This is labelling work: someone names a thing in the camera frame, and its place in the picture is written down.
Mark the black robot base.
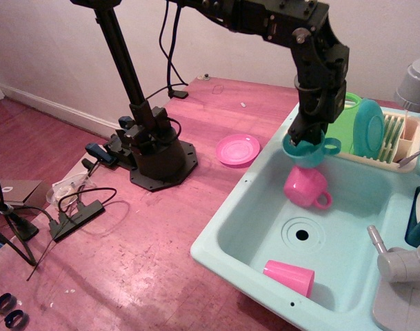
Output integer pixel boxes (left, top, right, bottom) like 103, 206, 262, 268
103, 107, 198, 192

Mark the grey toy faucet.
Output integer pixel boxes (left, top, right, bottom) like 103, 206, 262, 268
367, 225, 420, 283

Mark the pink plastic tumbler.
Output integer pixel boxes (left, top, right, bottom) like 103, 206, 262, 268
263, 260, 315, 298

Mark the pink plastic saucer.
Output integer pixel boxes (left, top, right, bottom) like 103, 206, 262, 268
215, 134, 261, 168

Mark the black blue ring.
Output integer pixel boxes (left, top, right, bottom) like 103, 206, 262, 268
0, 293, 17, 314
3, 309, 27, 330

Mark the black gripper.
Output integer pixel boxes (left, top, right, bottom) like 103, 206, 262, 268
288, 44, 350, 146

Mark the cream dish rack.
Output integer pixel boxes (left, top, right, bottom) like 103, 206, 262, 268
331, 106, 420, 173

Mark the teal plastic plate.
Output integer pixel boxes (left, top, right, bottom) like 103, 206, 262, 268
353, 99, 385, 159

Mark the pink cup with handle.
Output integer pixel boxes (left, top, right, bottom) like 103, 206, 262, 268
283, 165, 333, 210

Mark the teal plastic cup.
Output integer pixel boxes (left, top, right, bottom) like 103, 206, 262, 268
282, 134, 341, 168

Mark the black cable bundle left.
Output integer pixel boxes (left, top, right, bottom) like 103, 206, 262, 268
0, 168, 40, 268

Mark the black usb hub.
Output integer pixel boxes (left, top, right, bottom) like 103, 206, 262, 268
49, 200, 105, 243

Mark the brown cardboard box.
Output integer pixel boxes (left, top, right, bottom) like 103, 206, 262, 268
0, 179, 50, 217

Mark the black cable with foot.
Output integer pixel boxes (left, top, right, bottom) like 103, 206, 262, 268
157, 0, 190, 99

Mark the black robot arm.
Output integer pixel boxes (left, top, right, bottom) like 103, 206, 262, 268
76, 1, 350, 153

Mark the blue black clamp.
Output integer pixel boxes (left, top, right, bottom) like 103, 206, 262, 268
85, 143, 116, 166

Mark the light teal toy sink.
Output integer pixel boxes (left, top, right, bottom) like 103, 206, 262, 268
191, 115, 420, 330

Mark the green cutting board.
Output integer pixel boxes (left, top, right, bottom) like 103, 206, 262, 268
326, 92, 362, 154

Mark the clear plastic container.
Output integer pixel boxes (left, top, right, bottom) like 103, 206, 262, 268
46, 173, 95, 209

